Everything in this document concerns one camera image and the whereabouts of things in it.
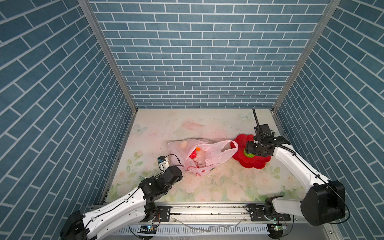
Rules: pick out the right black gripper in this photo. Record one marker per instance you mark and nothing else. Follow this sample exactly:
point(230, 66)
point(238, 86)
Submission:
point(249, 144)

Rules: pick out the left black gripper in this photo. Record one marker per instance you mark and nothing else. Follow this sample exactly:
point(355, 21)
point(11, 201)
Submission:
point(181, 177)

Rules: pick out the red flower-shaped plate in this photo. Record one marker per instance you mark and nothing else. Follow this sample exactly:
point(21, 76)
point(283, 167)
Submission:
point(256, 162)

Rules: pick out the pink plastic bag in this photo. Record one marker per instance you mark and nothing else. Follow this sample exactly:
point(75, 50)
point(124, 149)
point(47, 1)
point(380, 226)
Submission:
point(208, 158)

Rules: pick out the green fake kiwi half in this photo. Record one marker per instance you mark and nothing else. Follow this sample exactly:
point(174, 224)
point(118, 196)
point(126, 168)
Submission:
point(248, 155)

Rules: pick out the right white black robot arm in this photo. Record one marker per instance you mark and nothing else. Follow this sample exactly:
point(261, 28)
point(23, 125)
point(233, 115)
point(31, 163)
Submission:
point(324, 201)

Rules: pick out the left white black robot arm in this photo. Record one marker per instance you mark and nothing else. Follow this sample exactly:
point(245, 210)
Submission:
point(136, 206)

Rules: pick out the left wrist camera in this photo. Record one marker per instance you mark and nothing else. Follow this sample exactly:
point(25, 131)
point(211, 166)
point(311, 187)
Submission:
point(163, 163)

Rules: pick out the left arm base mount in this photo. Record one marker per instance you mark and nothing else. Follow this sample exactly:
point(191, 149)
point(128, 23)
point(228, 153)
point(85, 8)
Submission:
point(160, 214)

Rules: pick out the white slotted cable duct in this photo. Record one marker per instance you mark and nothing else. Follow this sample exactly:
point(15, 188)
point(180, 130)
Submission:
point(199, 230)

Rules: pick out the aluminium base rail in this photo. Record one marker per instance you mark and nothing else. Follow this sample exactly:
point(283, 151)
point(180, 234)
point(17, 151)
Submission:
point(212, 213)

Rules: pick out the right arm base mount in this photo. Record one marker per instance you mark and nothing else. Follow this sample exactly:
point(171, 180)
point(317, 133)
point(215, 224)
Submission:
point(257, 214)

